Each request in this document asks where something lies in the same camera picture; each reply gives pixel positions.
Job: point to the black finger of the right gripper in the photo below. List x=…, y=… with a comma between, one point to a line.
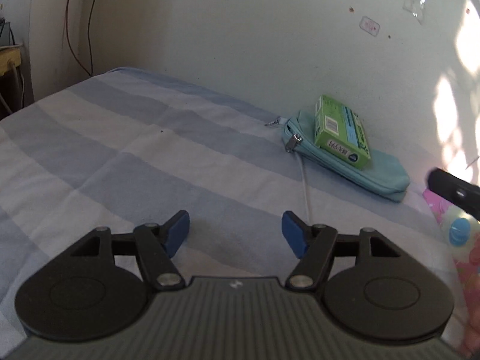
x=460, y=193

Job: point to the pink macaron tin box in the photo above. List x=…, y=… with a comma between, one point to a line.
x=461, y=231

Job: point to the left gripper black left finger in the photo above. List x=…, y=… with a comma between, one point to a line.
x=102, y=283

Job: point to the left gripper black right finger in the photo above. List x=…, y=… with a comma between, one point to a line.
x=366, y=284

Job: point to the small wall sticker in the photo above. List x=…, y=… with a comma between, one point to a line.
x=370, y=26

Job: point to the striped blue bed sheet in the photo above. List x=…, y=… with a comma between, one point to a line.
x=128, y=147

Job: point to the small green medicine box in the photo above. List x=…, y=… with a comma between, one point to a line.
x=339, y=131

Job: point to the cluttered side table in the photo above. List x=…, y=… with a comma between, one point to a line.
x=12, y=83

